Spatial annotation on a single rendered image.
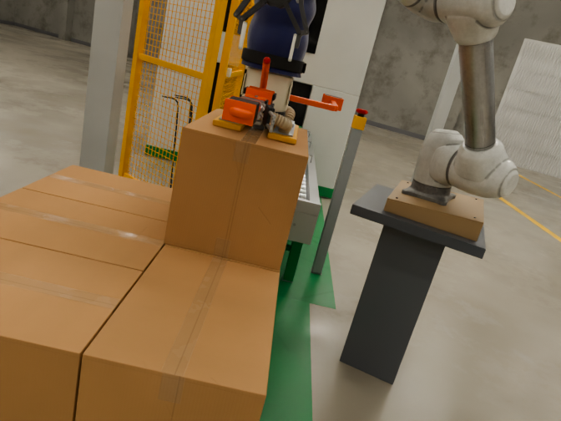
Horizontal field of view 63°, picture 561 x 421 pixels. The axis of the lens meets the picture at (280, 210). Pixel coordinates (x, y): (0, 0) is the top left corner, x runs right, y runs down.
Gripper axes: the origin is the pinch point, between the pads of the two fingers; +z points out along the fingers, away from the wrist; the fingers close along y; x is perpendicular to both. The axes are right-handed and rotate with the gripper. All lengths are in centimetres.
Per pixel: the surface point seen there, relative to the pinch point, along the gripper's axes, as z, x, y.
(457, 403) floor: 122, -40, -108
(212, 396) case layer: 70, 49, -9
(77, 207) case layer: 67, -22, 57
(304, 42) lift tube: -5.9, -37.4, -8.2
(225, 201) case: 47.6, -11.0, 3.8
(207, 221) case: 56, -11, 8
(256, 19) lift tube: -9.1, -36.2, 9.0
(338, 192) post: 67, -134, -45
